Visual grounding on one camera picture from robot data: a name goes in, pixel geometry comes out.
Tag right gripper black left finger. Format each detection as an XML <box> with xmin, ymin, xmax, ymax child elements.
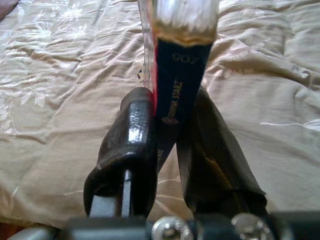
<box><xmin>83</xmin><ymin>86</ymin><xmax>158</xmax><ymax>218</ymax></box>

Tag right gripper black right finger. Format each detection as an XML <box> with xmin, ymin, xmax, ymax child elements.
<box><xmin>176</xmin><ymin>87</ymin><xmax>267</xmax><ymax>218</ymax></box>

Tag colourful cartoon cover book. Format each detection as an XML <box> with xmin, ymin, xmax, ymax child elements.
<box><xmin>136</xmin><ymin>0</ymin><xmax>218</xmax><ymax>176</ymax></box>

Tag bed with beige floral sheet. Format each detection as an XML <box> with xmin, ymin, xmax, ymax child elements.
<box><xmin>0</xmin><ymin>0</ymin><xmax>320</xmax><ymax>228</ymax></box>

